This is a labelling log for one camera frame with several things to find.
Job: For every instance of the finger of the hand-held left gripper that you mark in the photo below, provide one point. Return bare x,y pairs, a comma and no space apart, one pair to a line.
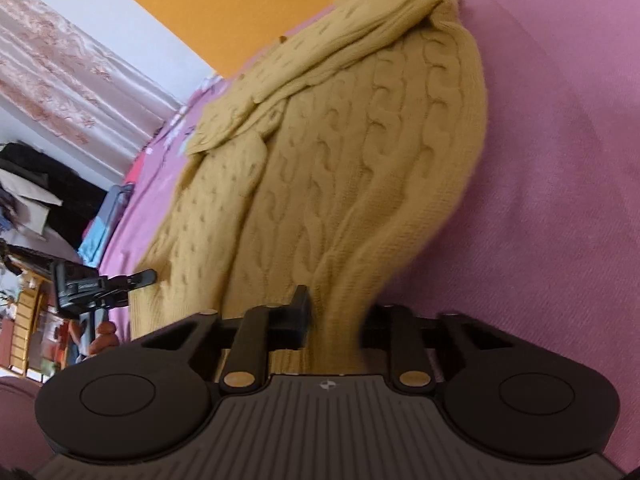
141,278

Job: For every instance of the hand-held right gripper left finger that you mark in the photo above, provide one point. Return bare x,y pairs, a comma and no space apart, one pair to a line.
300,320

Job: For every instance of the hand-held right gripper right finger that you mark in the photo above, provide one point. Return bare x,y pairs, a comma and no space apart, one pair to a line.
381,331

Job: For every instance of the pile of dark clothes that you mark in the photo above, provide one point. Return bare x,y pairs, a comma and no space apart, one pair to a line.
47,190

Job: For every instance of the person's left hand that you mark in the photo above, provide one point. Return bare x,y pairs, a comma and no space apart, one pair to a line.
104,339

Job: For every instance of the blue cloth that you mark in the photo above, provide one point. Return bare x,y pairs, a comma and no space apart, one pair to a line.
102,227

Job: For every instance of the wooden cabinet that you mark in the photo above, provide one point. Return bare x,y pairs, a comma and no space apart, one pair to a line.
27,325

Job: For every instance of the white floral curtain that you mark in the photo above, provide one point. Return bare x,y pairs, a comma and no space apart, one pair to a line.
75,85

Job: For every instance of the pink printed bed sheet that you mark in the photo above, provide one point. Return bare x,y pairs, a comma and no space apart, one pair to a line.
545,160

